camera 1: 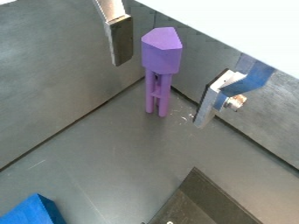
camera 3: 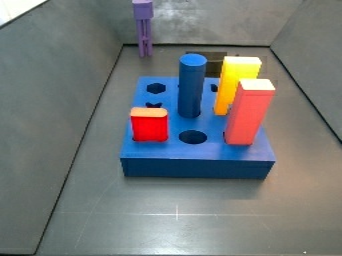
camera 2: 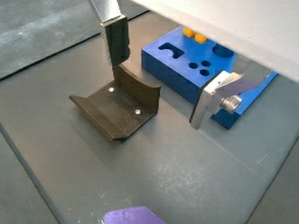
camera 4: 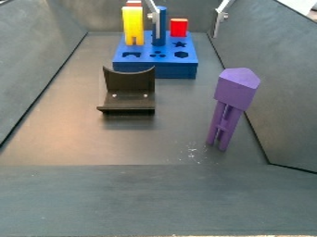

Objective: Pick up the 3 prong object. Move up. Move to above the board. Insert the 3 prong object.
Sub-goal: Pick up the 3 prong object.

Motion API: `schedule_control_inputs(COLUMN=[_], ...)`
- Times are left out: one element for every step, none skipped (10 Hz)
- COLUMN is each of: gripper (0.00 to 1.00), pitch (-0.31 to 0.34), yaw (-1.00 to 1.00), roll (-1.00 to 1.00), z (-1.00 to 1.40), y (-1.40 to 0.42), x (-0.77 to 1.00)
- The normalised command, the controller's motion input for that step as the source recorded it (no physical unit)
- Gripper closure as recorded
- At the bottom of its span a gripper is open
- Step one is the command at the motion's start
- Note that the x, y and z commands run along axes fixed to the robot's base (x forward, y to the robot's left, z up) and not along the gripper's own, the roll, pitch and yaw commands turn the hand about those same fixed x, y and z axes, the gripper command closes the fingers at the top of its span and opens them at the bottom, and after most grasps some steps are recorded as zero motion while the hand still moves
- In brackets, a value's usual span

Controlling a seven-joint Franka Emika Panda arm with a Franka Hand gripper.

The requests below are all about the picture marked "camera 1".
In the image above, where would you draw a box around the silver blue gripper right finger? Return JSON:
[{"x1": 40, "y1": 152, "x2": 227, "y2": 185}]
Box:
[{"x1": 193, "y1": 53, "x2": 276, "y2": 129}]

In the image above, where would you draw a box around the purple three prong peg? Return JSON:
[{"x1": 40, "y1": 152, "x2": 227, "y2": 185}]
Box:
[{"x1": 141, "y1": 27, "x2": 183, "y2": 117}]

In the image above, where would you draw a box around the blue peg board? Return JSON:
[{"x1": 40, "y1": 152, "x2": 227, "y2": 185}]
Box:
[{"x1": 0, "y1": 193, "x2": 67, "y2": 224}]

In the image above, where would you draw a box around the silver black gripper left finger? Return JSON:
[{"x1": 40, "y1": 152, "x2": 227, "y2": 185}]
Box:
[{"x1": 92, "y1": 0, "x2": 133, "y2": 67}]

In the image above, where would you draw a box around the black curved stand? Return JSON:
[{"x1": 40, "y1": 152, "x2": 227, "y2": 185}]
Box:
[{"x1": 141, "y1": 167, "x2": 263, "y2": 224}]

